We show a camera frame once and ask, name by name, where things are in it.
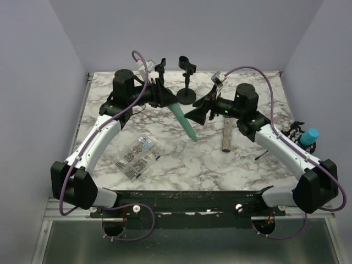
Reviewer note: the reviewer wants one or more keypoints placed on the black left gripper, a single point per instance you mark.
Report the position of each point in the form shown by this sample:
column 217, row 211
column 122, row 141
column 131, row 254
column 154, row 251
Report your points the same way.
column 160, row 96

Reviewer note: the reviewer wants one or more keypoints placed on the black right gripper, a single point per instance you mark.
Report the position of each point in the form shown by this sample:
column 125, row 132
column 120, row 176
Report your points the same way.
column 199, row 114

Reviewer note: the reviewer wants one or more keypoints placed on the mint green microphone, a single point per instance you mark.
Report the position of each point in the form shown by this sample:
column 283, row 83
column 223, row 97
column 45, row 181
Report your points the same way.
column 184, row 122

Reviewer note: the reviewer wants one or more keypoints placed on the black round-base stand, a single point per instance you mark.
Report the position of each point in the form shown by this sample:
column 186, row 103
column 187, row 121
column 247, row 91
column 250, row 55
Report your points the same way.
column 160, row 68
column 186, row 96

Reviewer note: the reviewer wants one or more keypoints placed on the glitter rhinestone microphone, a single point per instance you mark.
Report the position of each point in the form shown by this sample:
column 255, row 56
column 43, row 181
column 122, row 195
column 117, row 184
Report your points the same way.
column 227, row 134

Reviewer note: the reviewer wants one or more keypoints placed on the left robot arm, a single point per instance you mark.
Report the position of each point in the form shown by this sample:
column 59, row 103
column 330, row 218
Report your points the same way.
column 71, row 179

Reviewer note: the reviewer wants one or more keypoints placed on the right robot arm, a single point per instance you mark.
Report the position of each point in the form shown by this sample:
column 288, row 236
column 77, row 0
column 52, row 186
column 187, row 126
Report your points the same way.
column 316, row 178

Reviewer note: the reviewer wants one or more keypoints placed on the blue microphone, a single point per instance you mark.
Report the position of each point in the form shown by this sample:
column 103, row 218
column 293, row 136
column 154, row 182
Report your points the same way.
column 309, row 137

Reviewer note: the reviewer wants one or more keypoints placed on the clear plastic screw box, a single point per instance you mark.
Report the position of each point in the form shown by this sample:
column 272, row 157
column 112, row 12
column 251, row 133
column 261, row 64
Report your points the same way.
column 138, row 156

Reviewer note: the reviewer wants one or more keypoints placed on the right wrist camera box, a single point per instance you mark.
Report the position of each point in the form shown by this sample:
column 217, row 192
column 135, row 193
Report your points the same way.
column 218, row 79

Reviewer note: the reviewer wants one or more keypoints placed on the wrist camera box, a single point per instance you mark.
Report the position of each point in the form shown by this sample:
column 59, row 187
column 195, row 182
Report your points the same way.
column 150, row 66
column 218, row 79

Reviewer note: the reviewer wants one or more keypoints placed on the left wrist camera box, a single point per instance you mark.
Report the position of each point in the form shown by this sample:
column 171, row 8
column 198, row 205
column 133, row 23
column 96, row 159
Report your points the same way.
column 150, row 66

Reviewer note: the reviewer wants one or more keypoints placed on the black tripod shock-mount stand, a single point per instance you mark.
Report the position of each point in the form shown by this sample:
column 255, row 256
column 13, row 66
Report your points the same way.
column 295, row 132

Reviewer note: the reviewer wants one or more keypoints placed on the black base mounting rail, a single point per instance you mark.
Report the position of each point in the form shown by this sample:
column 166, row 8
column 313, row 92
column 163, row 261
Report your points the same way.
column 140, row 210

